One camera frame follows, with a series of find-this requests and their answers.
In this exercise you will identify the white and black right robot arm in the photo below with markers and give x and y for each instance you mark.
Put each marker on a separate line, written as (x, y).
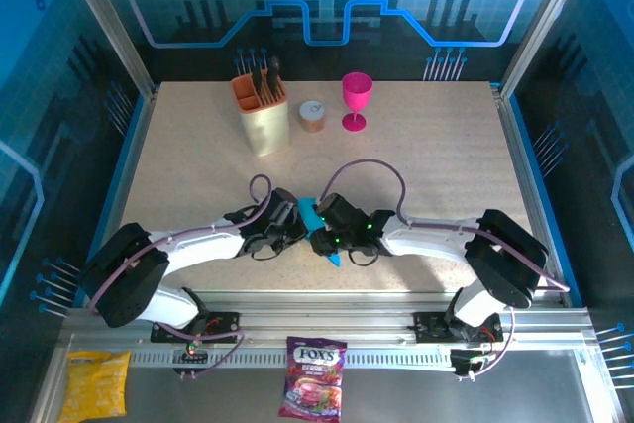
(426, 240)

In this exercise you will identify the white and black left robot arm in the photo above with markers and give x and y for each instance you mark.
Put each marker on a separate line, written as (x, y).
(208, 247)

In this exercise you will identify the beige utensil holder orange insert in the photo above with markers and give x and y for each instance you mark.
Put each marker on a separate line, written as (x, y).
(265, 126)

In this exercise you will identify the small round can white lid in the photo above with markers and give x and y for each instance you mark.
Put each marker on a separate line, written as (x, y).
(312, 113)

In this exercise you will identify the pink plastic goblet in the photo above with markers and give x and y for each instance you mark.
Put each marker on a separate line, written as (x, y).
(356, 91)

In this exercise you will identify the purple Fox's candy bag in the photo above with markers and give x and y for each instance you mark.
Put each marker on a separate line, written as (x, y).
(314, 378)

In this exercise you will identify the yellow snack bag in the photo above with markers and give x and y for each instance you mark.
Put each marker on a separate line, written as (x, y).
(96, 386)

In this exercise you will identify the aluminium front rail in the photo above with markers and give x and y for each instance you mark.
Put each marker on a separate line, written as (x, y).
(322, 319)

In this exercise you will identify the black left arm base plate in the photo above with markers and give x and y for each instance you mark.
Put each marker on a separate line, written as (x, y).
(223, 326)

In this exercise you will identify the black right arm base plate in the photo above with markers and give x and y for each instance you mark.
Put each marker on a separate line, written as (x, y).
(431, 326)

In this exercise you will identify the aluminium frame post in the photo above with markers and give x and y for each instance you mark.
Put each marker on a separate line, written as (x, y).
(106, 22)
(542, 17)

